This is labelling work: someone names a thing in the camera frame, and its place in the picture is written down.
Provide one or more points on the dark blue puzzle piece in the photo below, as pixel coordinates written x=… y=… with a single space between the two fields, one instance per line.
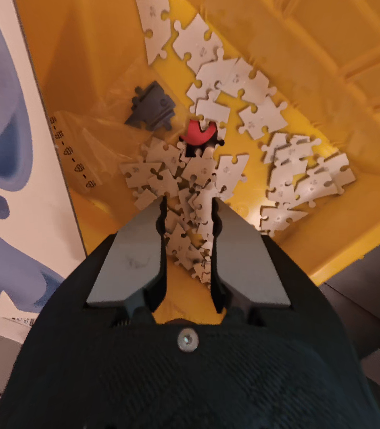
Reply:
x=153 y=107

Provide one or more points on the pile of white puzzle pieces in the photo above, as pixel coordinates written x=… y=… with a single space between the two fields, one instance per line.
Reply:
x=200 y=43

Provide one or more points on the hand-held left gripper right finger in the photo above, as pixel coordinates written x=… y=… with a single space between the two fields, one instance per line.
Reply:
x=247 y=264

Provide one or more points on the clear plastic bag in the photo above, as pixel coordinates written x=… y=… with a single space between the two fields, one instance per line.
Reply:
x=89 y=144

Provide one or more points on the red and black puzzle piece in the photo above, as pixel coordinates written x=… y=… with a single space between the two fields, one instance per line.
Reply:
x=196 y=132

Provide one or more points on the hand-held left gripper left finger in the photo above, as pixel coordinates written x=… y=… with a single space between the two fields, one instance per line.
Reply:
x=129 y=261

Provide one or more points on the yellow plastic bin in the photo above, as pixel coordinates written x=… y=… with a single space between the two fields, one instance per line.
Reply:
x=310 y=33

